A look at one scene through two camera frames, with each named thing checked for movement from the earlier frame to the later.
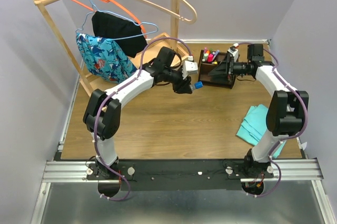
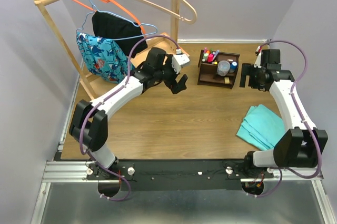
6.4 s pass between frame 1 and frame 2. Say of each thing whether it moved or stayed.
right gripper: moved
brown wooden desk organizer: stayed
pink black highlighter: stayed
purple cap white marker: stayed
